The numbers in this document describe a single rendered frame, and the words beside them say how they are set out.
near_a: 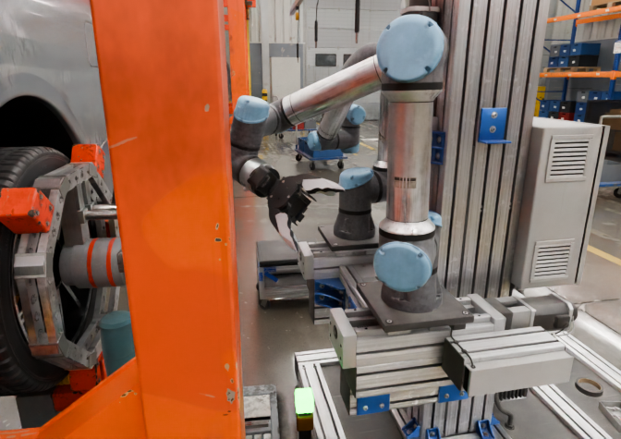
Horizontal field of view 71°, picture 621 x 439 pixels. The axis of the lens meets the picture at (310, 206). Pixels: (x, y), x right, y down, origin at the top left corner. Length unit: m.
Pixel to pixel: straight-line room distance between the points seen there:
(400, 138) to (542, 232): 0.65
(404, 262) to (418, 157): 0.21
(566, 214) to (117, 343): 1.27
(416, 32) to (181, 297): 0.59
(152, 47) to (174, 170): 0.17
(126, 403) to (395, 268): 0.55
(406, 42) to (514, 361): 0.75
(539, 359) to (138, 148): 0.97
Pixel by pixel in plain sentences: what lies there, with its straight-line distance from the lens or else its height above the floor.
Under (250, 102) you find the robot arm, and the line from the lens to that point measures 0.99.
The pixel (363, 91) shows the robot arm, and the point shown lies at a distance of 1.03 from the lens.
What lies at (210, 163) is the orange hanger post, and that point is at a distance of 0.65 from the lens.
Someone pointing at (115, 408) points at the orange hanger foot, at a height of 0.82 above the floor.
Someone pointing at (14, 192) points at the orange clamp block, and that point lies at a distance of 1.13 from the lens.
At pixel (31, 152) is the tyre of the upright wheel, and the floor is 1.17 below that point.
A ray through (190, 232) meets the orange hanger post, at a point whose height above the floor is 1.13.
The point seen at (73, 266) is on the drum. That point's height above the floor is 0.87.
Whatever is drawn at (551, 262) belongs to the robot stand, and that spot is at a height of 0.84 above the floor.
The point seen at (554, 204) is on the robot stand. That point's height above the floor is 1.02.
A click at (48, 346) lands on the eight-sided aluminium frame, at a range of 1.22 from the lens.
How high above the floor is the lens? 1.35
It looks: 16 degrees down
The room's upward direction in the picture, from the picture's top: straight up
